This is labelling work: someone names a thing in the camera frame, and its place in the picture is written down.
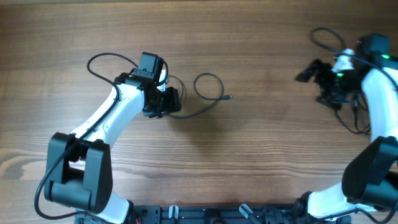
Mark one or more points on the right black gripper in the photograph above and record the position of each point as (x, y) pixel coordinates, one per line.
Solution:
(335, 101)

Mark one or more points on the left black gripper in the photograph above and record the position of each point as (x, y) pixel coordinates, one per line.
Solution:
(173, 104)

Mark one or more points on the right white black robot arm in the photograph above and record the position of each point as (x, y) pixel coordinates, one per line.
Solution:
(366, 79)

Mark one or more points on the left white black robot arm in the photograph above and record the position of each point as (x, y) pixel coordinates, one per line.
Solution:
(79, 171)

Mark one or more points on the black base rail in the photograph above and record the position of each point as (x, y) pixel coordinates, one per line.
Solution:
(277, 213)

